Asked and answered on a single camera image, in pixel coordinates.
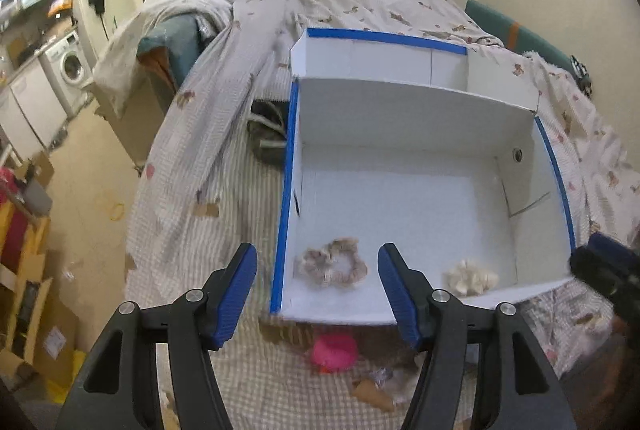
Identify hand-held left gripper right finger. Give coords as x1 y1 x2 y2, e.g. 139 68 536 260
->
377 243 578 430

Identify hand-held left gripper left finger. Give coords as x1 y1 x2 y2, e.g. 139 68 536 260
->
55 242 258 430

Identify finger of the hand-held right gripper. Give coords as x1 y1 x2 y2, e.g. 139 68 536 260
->
569 232 640 311

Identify cream scrunchie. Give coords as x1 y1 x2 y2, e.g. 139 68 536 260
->
442 258 500 296

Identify clear plastic packet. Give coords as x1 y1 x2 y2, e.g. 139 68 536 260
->
350 365 418 411

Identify beige scrunchie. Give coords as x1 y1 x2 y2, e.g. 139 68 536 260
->
298 237 368 289

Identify pink soft ball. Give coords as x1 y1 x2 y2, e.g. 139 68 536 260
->
310 332 360 371

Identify white cardboard box blue tape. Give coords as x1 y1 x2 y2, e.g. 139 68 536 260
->
270 27 576 326

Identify dark bag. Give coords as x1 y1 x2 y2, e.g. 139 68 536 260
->
247 100 291 166

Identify black white patterned cloth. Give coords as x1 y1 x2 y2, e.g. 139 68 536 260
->
570 55 593 96

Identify flat cardboard boxes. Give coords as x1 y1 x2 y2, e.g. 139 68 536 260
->
0 250 82 393

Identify grey bin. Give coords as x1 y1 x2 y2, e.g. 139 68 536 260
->
22 180 53 218

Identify red box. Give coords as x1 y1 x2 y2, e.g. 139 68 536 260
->
0 167 32 267

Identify teal padded bed edge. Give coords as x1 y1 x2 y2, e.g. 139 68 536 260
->
464 0 576 71

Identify teal pillow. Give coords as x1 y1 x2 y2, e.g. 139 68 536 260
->
137 17 206 91

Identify bear print duvet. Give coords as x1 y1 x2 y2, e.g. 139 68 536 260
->
92 0 501 191

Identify white floor cabinet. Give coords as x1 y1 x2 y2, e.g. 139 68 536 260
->
0 59 69 161

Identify white washing machine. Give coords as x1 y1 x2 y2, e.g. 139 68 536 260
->
44 29 96 117

